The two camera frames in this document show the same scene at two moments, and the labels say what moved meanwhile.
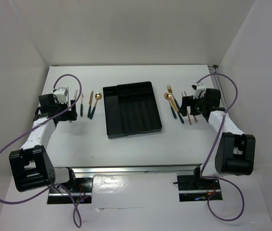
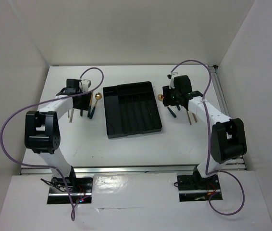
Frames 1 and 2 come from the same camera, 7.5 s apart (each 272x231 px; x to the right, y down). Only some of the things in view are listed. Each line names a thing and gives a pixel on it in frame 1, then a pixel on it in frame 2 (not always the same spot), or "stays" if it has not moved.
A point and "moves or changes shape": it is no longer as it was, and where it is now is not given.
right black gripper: [187, 101] → [167, 100]
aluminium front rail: [80, 170] stays
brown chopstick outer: [194, 116] stays
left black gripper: [69, 115] → [85, 106]
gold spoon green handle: [98, 96] stays
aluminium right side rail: [217, 84] stays
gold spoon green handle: [167, 96] moves or changes shape
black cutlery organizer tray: [131, 109] stays
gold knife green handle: [176, 107] → [151, 116]
